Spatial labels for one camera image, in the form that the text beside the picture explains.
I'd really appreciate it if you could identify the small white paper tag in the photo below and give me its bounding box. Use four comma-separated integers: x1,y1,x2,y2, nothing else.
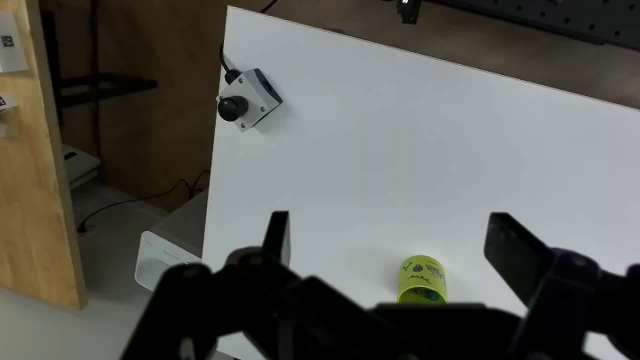
0,92,20,140

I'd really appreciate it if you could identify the grey flat box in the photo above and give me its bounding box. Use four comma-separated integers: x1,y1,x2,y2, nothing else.
61,144,103,192

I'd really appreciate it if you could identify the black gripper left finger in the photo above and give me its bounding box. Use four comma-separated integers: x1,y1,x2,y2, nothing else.
121,209,427,360

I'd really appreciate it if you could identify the white case under table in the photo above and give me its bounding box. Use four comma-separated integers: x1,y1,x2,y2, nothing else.
133,189,209,293

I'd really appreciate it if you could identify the black mount bracket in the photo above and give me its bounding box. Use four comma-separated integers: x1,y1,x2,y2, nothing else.
396,0,424,27

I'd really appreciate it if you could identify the wooden panel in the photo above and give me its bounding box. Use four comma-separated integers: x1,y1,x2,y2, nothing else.
0,0,89,312

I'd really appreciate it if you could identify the black perforated breadboard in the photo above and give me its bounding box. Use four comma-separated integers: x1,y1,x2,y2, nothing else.
426,0,640,51

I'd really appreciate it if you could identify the white paper tag with code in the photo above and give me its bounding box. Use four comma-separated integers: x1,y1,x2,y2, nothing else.
0,11,32,76

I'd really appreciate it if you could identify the black shelf bracket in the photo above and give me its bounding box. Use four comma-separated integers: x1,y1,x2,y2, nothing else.
39,8,159,127

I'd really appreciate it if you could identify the black floor cable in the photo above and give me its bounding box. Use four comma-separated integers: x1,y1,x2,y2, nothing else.
75,167,211,236

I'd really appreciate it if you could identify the green mug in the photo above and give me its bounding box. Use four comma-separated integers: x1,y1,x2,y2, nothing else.
396,254,450,305

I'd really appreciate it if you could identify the black cable of white box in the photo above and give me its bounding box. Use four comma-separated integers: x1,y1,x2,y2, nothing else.
218,45,243,85

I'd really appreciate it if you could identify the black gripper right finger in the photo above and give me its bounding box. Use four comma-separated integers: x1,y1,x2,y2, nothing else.
484,211,640,360

